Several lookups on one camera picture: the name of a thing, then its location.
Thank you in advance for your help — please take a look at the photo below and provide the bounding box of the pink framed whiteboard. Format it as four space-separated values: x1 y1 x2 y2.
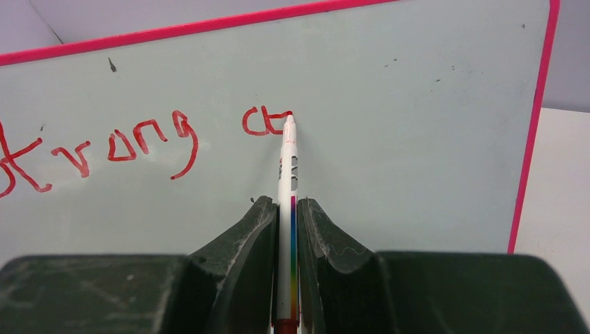
1 1 559 262

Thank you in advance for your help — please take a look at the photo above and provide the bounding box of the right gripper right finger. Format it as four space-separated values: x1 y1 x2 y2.
298 198 589 333

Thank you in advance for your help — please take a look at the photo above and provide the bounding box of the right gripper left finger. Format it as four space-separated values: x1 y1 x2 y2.
1 196 278 333

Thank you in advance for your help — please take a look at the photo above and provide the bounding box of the white red marker pen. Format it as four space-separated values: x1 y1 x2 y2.
273 111 299 333

